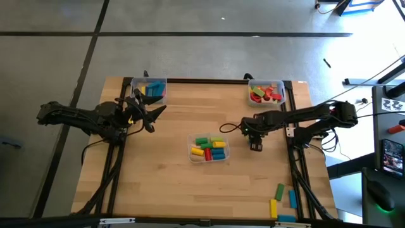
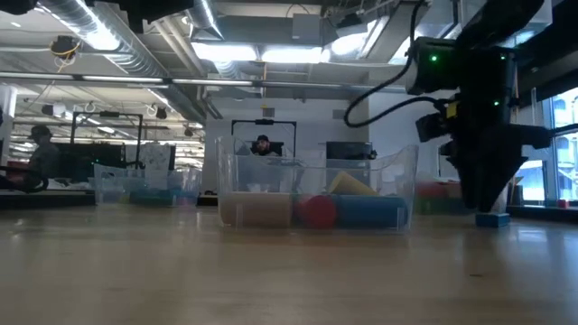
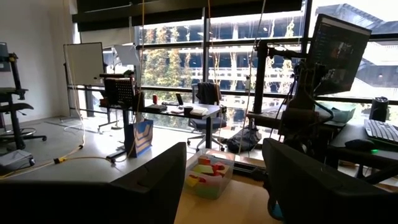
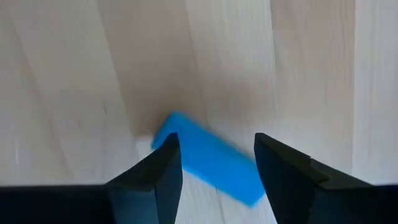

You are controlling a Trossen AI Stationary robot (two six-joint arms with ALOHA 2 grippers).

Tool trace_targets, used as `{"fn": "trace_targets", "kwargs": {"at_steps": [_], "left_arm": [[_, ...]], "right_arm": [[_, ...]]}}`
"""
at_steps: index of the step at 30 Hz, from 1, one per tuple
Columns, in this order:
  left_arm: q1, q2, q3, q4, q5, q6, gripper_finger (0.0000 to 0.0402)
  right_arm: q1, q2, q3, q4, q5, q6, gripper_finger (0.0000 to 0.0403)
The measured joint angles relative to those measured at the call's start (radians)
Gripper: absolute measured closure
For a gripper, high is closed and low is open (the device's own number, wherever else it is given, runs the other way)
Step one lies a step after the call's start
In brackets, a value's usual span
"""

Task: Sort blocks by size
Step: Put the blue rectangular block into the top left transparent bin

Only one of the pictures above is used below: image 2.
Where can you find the green arch block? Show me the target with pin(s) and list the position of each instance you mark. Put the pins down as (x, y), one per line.
(433, 206)

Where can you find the white board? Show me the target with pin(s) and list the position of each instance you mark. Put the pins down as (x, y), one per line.
(155, 155)

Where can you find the red arch block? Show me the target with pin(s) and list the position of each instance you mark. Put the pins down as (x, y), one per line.
(429, 189)

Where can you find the ceiling light strip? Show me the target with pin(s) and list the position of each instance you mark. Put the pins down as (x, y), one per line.
(212, 82)

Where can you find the yellow cylinder block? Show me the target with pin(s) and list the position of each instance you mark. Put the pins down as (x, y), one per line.
(350, 185)

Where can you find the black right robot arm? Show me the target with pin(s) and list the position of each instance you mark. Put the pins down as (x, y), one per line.
(487, 67)

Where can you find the blue cylinder block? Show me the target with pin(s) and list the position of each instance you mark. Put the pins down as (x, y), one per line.
(370, 212)

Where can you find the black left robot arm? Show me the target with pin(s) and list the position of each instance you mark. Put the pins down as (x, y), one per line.
(153, 11)

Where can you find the grey ceiling box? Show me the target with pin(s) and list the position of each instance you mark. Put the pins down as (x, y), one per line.
(307, 27)

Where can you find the natural wood cylinder block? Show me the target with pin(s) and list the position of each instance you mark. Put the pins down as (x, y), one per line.
(257, 210)

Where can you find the bright ceiling light panel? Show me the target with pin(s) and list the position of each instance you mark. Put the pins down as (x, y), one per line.
(226, 52)

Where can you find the silver ventilation duct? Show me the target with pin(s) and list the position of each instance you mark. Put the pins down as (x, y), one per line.
(131, 58)

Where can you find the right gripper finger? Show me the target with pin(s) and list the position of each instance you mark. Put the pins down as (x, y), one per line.
(499, 176)
(476, 180)

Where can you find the grey wall plate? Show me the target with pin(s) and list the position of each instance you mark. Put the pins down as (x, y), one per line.
(268, 112)
(338, 114)

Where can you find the red can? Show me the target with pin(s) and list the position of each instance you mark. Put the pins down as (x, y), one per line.
(563, 203)

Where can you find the person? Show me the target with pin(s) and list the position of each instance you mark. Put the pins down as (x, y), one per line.
(263, 144)
(45, 158)

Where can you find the red cylinder block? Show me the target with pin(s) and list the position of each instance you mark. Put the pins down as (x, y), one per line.
(318, 211)

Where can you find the black monitor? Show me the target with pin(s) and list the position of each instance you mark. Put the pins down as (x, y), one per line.
(350, 150)

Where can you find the black aluminium table frame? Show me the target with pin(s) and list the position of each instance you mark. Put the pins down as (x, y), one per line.
(45, 201)

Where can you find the clear plastic bin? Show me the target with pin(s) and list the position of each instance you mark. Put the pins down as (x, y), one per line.
(108, 180)
(433, 178)
(235, 158)

